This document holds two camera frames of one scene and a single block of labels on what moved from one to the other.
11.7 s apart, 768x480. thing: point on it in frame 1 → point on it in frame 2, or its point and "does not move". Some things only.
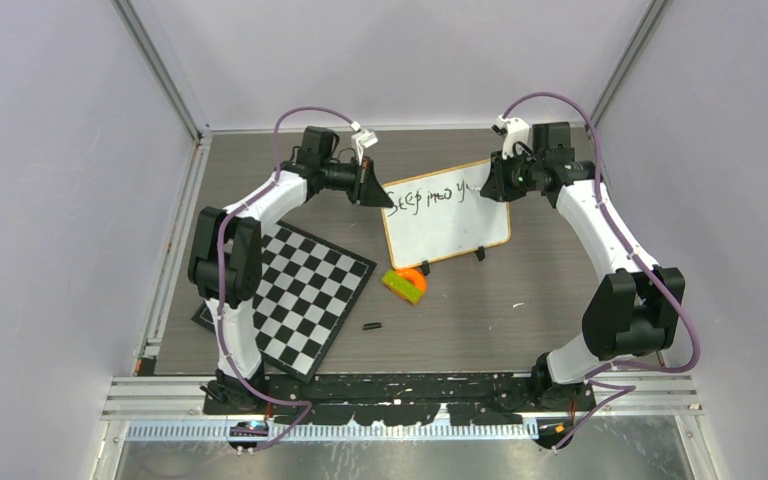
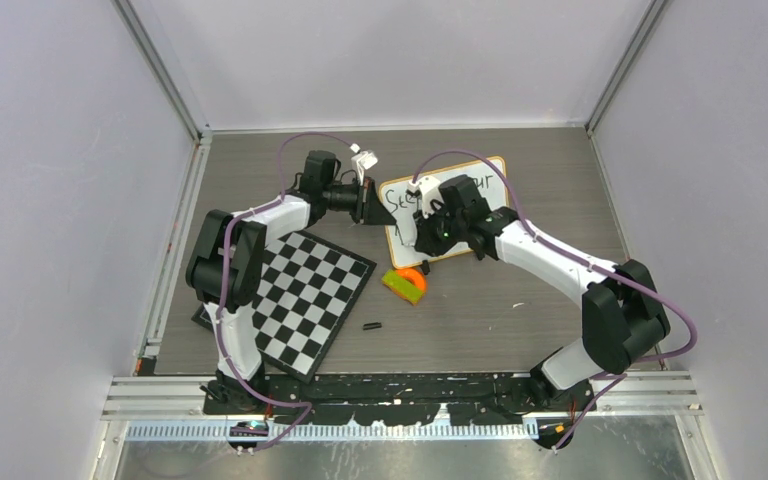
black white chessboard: (307, 289) does not move
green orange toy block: (409, 284) does not move
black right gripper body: (515, 175) → (441, 230)
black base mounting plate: (398, 399) does not move
